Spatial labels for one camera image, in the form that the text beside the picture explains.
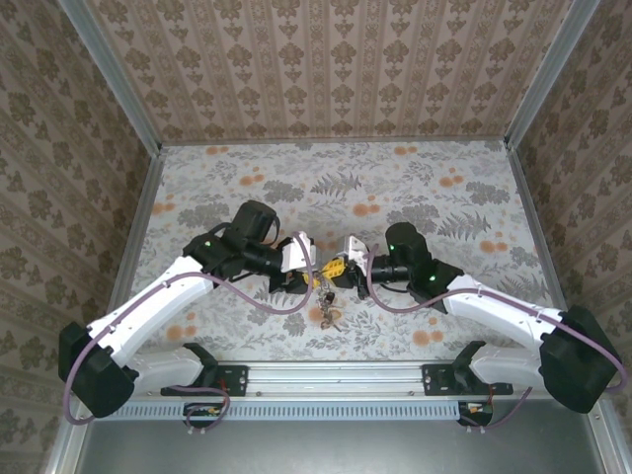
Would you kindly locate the metal keyring bunch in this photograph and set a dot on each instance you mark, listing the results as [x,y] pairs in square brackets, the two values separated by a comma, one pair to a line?
[330,318]

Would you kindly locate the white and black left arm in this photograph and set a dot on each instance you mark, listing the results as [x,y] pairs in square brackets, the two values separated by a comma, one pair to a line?
[148,306]

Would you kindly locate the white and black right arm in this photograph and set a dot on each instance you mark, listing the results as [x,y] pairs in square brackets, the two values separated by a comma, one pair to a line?
[494,306]

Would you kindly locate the floral patterned table cover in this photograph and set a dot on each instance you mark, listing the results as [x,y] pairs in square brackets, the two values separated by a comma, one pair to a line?
[395,173]

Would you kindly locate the grey metal sheet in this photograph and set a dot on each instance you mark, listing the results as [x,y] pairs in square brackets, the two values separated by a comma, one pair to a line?
[345,449]

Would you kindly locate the black connector box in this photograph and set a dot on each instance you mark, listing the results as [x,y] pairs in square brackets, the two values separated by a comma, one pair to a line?
[476,414]

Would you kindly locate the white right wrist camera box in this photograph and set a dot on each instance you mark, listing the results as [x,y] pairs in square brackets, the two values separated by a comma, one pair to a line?
[354,249]

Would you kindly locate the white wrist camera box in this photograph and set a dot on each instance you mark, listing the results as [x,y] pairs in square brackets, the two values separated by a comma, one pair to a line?
[298,252]
[354,249]

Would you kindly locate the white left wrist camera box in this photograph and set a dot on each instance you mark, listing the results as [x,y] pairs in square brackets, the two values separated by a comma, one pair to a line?
[298,252]

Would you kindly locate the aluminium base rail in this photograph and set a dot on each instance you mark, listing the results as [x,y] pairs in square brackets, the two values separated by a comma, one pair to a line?
[336,380]

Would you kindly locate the aluminium side frame rail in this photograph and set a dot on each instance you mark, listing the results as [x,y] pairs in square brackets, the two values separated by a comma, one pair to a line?
[533,222]
[138,222]

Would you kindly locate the aluminium back frame rail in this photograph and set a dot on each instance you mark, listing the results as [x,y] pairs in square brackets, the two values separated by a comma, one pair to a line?
[336,141]

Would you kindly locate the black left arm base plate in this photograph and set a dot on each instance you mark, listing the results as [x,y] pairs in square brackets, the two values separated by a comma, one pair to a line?
[232,380]

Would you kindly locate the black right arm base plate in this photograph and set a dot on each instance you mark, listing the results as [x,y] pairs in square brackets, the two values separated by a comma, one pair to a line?
[437,380]

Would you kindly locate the aluminium frame post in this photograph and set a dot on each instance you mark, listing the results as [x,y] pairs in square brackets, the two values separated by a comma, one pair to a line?
[547,79]
[117,79]

